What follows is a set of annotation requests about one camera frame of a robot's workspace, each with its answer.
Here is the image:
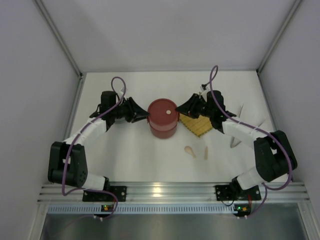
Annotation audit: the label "dark red lid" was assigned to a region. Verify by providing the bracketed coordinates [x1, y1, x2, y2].
[147, 98, 180, 127]

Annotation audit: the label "pink lunch box tier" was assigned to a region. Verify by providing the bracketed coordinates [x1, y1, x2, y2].
[146, 98, 180, 132]

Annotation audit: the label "metal tongs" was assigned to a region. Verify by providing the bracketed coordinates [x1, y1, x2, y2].
[230, 104, 267, 149]

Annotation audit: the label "beige spoon handle piece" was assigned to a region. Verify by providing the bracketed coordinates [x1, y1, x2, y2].
[204, 146, 209, 160]

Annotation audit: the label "beige spoon head piece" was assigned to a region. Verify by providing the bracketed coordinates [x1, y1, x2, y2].
[184, 146, 197, 158]

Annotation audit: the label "grey lunch box lid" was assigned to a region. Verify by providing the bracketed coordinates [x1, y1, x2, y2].
[115, 118, 126, 124]

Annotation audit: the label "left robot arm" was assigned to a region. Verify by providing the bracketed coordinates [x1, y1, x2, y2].
[47, 91, 199, 190]

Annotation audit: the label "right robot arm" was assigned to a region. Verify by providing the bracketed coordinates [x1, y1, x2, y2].
[176, 90, 298, 192]

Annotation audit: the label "bamboo woven mat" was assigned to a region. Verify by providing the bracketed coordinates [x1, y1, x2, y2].
[179, 114, 213, 138]

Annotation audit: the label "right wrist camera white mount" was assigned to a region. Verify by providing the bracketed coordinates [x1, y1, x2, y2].
[199, 84, 210, 96]

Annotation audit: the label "aluminium mounting rail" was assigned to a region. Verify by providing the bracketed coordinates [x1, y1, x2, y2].
[37, 182, 310, 204]

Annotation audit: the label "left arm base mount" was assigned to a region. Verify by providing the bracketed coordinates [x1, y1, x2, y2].
[82, 185, 127, 203]

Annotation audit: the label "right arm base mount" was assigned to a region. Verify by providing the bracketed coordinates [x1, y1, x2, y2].
[214, 184, 262, 202]

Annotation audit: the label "perforated cable duct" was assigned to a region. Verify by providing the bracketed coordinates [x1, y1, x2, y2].
[47, 204, 238, 215]

